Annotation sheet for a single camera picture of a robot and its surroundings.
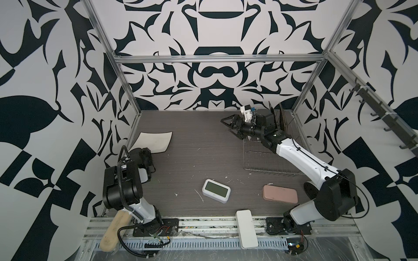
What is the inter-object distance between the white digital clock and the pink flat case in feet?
0.62

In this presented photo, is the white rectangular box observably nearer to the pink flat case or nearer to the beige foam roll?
the pink flat case

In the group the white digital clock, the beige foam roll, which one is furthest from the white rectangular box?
the beige foam roll

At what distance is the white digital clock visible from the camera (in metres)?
0.81

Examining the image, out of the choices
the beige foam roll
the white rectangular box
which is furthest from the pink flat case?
the beige foam roll

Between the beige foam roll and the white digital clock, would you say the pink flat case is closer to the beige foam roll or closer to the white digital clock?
the white digital clock

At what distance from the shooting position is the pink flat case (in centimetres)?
83

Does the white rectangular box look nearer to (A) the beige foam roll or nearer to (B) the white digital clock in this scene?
(B) the white digital clock
